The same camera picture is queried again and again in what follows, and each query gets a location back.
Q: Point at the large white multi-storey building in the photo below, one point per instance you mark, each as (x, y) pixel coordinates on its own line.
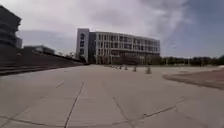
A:
(116, 45)

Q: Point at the grey concrete slab pavement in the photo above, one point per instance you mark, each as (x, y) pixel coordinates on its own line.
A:
(100, 93)

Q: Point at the row of trees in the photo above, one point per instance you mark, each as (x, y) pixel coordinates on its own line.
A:
(190, 61)

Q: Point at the brown bare ground patch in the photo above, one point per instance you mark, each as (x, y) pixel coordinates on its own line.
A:
(200, 78)

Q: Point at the row of bollards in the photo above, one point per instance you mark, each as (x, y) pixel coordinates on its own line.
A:
(135, 68)

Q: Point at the dark sloped wall with steps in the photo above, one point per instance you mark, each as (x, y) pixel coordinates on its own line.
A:
(30, 61)

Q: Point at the low dark building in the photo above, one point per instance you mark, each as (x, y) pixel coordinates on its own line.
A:
(40, 49)

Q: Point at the dark grey building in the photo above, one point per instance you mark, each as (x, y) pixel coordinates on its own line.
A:
(7, 28)

